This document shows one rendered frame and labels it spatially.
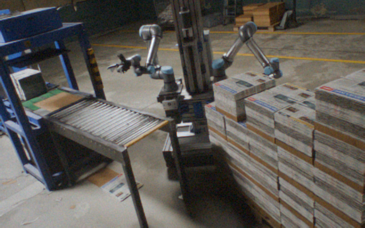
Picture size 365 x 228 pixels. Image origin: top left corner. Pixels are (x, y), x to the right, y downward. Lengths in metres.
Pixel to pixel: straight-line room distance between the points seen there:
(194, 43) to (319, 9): 6.37
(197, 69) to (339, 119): 1.82
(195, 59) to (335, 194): 1.84
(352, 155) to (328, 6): 7.58
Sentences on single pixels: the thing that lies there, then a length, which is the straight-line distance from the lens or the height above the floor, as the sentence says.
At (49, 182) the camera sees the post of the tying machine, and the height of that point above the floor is 0.10.
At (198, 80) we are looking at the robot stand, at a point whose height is 0.85.
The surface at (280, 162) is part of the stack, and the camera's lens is 2.12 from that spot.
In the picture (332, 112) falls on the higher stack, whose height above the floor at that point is 1.19.
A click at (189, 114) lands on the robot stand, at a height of 0.56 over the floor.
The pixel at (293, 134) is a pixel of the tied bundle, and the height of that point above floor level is 0.97.
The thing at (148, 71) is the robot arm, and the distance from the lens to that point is 2.91.
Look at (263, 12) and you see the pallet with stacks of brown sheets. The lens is 8.62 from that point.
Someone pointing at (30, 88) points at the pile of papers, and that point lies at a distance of 4.22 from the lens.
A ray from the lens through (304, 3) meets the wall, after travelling 9.31.
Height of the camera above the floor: 1.94
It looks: 24 degrees down
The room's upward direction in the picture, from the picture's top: 11 degrees counter-clockwise
